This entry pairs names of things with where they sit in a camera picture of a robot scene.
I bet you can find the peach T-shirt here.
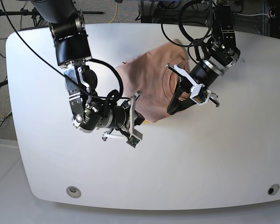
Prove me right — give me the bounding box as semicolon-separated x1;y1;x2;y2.
116;42;190;123

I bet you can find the table grommet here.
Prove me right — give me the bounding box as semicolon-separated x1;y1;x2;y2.
267;184;280;196
66;186;81;198

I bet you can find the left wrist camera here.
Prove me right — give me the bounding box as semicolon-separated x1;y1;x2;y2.
189;84;212;105

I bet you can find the right table grommet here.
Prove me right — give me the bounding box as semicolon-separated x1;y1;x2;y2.
267;184;280;196

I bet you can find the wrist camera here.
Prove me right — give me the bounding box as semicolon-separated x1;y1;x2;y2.
127;130;143;148
189;84;212;105

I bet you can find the yellow cable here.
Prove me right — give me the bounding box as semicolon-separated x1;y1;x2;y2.
108;0;120;24

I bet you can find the black tripod stand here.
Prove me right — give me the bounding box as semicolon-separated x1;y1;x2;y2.
0;7;40;18

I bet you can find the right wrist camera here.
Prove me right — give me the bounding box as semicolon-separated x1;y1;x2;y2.
127;130;143;148

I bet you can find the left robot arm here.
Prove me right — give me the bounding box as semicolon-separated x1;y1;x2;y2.
166;0;240;115

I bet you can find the left table grommet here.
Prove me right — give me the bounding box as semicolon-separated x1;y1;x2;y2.
66;186;81;198

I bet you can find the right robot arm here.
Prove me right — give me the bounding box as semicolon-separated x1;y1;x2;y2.
32;0;144;147

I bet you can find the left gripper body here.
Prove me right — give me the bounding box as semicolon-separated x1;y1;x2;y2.
166;61;220;107

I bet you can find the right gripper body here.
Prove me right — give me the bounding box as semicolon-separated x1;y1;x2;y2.
101;91;141;141

